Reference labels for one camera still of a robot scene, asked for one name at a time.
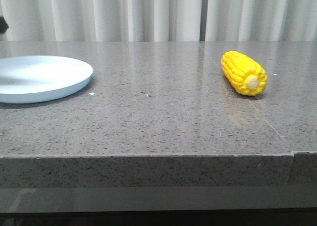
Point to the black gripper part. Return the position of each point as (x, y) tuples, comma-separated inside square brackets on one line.
[(3, 25)]

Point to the light blue round plate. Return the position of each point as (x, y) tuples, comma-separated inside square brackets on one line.
[(34, 79)]

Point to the yellow corn cob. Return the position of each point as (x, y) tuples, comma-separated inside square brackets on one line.
[(247, 76)]

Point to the white pleated curtain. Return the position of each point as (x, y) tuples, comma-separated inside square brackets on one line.
[(159, 20)]

